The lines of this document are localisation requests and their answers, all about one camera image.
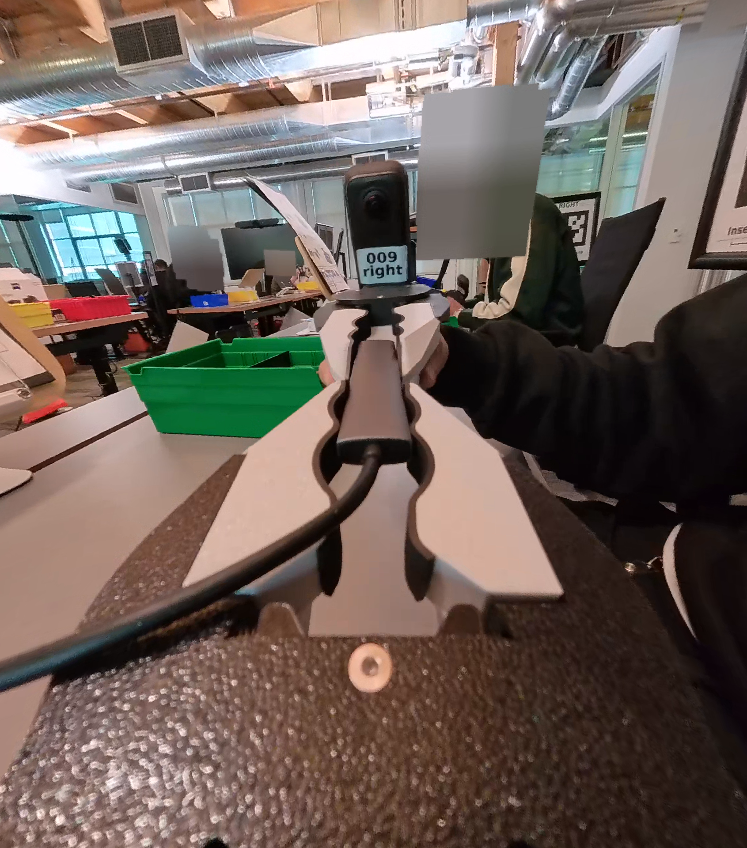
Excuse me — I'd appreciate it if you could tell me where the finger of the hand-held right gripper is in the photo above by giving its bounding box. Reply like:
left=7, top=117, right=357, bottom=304
left=392, top=303, right=446, bottom=390
left=319, top=308, right=374, bottom=386

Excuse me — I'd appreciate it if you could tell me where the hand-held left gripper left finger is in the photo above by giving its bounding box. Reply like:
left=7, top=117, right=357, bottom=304
left=182, top=383, right=349, bottom=636

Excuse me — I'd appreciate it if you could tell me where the green plastic bin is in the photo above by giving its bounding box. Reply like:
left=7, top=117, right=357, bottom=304
left=123, top=337, right=329, bottom=439

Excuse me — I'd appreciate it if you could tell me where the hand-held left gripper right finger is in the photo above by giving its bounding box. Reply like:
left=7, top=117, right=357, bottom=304
left=403, top=384, right=566, bottom=637

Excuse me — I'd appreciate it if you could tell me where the white hanging card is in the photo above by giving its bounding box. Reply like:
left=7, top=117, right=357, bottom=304
left=167, top=321, right=210, bottom=356

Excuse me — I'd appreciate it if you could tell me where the silver ventilation duct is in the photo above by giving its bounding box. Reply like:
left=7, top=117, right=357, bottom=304
left=0, top=20, right=468, bottom=115
left=21, top=99, right=428, bottom=184

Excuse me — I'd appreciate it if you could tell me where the dark usb hub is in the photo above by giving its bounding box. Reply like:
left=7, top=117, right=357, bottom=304
left=0, top=341, right=414, bottom=706

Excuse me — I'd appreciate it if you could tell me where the black monitor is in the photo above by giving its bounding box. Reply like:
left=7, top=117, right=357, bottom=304
left=221, top=225, right=299, bottom=280

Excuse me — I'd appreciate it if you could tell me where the white cardboard box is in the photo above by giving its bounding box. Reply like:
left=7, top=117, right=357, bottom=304
left=0, top=268, right=47, bottom=303

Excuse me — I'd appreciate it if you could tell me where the red plastic bin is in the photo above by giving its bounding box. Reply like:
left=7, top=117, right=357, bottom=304
left=49, top=296, right=132, bottom=322

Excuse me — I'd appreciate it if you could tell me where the orange traffic cone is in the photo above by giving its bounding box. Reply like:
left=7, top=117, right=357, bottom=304
left=21, top=397, right=67, bottom=426

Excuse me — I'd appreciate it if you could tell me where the person's right hand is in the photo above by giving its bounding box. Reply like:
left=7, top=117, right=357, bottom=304
left=417, top=328, right=451, bottom=392

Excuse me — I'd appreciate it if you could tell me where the wooden table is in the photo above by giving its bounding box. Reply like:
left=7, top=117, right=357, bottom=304
left=168, top=291, right=326, bottom=340
left=32, top=311, right=150, bottom=398

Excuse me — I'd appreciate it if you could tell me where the small marker poster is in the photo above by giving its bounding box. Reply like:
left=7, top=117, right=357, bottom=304
left=552, top=192, right=603, bottom=264

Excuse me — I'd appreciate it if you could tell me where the black office chair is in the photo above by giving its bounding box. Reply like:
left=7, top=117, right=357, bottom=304
left=579, top=197, right=667, bottom=353

